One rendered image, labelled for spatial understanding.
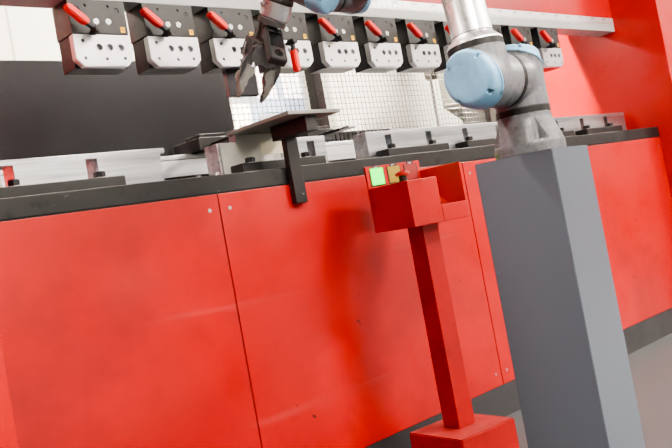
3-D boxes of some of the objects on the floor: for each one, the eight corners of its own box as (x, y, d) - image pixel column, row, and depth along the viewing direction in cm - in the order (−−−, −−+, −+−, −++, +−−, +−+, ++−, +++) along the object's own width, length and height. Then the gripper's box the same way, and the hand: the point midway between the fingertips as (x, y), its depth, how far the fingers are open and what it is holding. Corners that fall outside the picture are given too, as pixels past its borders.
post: (369, 389, 342) (284, -76, 349) (361, 389, 346) (277, -71, 353) (378, 386, 346) (293, -74, 353) (369, 386, 350) (286, -70, 356)
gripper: (287, 20, 211) (262, 97, 217) (243, 7, 204) (219, 87, 211) (300, 29, 203) (273, 108, 210) (254, 16, 197) (229, 98, 204)
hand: (251, 96), depth 208 cm, fingers open, 5 cm apart
